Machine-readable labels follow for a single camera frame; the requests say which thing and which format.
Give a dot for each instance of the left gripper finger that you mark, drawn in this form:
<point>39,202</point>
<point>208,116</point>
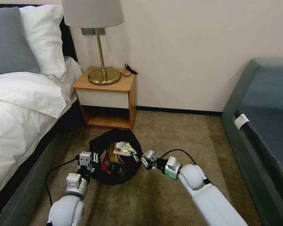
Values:
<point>95,157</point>
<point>77,158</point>

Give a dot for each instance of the wooden nightstand with white drawer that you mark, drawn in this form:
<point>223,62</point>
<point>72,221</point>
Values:
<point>101,96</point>

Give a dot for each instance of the white paper label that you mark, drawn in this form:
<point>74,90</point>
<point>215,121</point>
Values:
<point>242,121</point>

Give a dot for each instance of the black headboard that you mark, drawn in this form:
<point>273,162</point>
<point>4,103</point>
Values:
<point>68,40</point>

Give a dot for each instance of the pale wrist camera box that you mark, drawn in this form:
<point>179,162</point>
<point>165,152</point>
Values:
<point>151,155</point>
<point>85,159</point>

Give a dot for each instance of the grey wall switch panel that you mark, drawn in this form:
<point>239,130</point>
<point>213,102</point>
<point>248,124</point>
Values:
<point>87,31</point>

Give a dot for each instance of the black baseboard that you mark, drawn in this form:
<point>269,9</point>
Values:
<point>179,109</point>

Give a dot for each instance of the grey-teal upholstered sofa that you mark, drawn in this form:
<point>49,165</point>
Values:
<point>261,131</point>

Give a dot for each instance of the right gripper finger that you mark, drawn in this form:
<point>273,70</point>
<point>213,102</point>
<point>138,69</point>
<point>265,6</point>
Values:
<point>143,155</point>
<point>145,163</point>

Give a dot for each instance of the dark grey bed frame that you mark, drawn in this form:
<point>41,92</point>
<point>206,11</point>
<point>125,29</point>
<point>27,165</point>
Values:
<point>21,188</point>

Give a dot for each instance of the large white pillow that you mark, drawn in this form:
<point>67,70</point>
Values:
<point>43,40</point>

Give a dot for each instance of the crumpled gold foil wrapper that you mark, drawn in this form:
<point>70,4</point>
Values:
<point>124,148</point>

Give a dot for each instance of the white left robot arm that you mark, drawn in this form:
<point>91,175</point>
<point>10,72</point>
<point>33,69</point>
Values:
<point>68,209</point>

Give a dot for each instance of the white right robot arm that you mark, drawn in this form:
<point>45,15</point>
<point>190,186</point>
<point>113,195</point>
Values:
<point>210,200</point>

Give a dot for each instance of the brass lamp with grey shade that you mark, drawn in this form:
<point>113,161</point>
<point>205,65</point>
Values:
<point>93,11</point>

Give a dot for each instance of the red snack packet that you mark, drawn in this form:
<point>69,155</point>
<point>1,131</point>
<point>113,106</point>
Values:
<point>105,163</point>

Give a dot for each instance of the grey pillow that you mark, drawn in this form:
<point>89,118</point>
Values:
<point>9,40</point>

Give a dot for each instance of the black bag-lined trash bin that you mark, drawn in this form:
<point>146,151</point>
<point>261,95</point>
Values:
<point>129,173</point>

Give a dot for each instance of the yellow-brown wrapper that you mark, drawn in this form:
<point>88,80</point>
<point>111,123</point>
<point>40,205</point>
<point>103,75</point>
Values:
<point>116,157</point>

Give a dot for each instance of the white duvet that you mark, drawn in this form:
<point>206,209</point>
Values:
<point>18,117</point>

